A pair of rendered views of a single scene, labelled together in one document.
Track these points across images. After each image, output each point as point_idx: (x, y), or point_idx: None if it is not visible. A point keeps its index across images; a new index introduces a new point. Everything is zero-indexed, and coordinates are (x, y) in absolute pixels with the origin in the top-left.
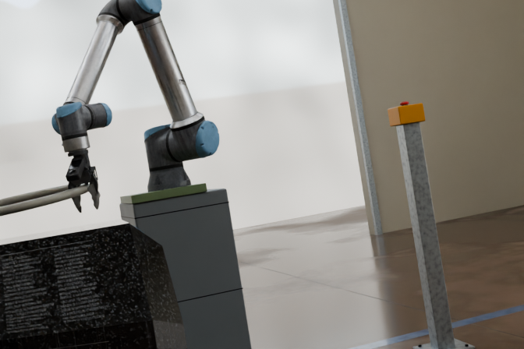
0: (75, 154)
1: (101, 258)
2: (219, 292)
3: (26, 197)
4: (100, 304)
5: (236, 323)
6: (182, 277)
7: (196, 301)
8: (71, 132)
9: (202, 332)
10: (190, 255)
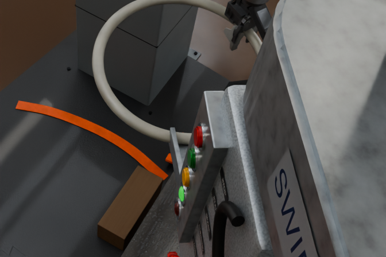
0: (262, 4)
1: None
2: (191, 6)
3: (122, 20)
4: None
5: (192, 22)
6: (178, 10)
7: (180, 22)
8: None
9: (176, 42)
10: None
